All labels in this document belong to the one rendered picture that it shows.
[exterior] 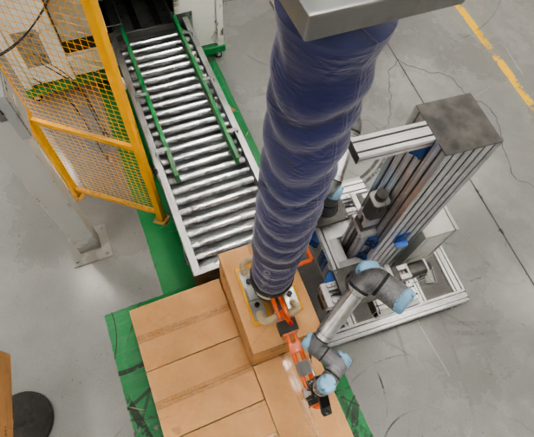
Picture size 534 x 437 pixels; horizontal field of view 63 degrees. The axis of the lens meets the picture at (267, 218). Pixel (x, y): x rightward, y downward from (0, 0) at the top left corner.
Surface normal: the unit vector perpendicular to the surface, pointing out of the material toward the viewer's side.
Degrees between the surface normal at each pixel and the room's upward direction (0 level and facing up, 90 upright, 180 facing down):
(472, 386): 0
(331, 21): 90
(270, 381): 0
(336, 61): 101
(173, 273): 0
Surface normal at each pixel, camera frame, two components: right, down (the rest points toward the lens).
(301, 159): -0.22, 0.74
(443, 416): 0.07, -0.45
